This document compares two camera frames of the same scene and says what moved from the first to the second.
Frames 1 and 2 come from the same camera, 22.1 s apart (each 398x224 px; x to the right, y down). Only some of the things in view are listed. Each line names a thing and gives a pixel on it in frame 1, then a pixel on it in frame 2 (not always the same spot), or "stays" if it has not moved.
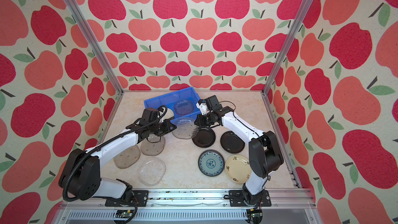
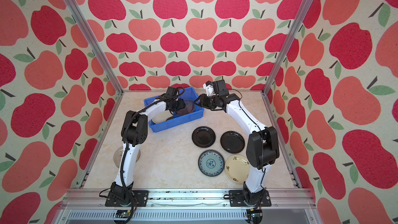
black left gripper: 167,123 → 181,103
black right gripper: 198,122 → 202,100
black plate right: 231,142 stays
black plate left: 204,137 stays
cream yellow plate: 238,168 stays
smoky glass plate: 153,145 → 189,107
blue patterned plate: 211,163 stays
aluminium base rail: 89,207 stays
